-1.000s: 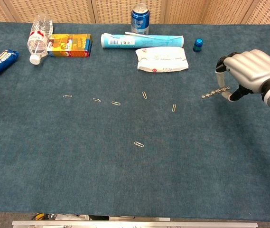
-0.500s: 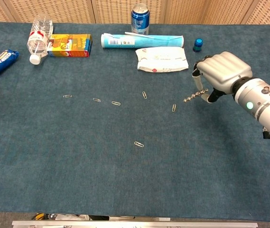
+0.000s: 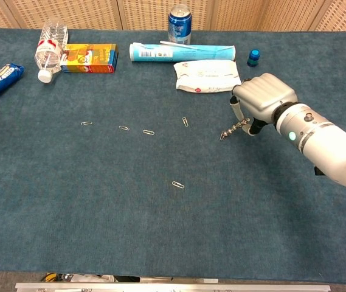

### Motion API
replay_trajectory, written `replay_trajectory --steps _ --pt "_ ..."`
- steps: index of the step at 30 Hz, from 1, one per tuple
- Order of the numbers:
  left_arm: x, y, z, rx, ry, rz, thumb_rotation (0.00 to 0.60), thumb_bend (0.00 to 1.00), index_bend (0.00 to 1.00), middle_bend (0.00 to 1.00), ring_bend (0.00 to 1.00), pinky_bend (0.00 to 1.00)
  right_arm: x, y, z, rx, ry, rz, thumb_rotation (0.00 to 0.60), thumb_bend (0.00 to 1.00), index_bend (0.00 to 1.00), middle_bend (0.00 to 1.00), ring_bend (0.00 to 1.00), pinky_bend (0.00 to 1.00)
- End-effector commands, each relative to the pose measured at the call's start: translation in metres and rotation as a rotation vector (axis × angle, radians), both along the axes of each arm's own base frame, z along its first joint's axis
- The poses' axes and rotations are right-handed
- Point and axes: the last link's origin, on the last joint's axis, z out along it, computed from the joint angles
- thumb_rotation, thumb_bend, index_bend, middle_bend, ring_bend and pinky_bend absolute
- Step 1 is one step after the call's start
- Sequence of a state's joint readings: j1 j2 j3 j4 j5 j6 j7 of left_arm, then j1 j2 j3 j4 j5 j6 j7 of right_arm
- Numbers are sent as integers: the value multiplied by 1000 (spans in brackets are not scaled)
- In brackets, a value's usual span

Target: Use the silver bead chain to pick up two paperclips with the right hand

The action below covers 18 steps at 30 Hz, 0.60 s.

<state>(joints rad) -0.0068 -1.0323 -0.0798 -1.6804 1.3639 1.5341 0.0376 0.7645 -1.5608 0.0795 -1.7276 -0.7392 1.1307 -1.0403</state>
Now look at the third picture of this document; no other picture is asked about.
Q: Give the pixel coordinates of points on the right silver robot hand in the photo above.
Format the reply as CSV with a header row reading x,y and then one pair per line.
x,y
264,94

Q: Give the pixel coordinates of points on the silver magnetic bead bar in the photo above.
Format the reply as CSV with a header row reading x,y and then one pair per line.
x,y
235,129

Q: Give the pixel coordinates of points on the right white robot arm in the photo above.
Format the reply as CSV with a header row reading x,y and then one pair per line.
x,y
321,138

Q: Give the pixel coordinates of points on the small blue capped bottle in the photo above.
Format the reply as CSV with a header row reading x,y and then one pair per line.
x,y
253,57

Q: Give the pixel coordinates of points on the white wet wipes pack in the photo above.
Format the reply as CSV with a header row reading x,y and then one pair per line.
x,y
206,74

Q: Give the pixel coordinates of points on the light blue cylindrical tube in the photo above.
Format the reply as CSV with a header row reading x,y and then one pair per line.
x,y
197,54

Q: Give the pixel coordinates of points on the white thin stick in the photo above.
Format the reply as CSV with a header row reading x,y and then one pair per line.
x,y
175,44

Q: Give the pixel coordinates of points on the blue soda can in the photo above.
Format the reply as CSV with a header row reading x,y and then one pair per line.
x,y
179,28

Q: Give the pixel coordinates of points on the yellow orange cardboard box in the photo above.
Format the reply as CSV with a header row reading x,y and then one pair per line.
x,y
90,59

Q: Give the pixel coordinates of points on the teal felt table cover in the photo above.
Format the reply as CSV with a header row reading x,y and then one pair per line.
x,y
130,219

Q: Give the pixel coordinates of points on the wicker folding screen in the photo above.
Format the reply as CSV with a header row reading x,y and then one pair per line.
x,y
84,12

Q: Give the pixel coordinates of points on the clear plastic water bottle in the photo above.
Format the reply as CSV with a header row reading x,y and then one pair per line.
x,y
49,50

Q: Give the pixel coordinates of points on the white crumpled plastic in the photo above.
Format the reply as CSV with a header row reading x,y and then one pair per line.
x,y
92,278

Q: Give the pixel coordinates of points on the blue cookie pack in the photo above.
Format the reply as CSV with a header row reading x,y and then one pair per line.
x,y
1,79

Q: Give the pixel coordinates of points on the aluminium rail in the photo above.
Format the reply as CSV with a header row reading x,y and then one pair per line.
x,y
172,287

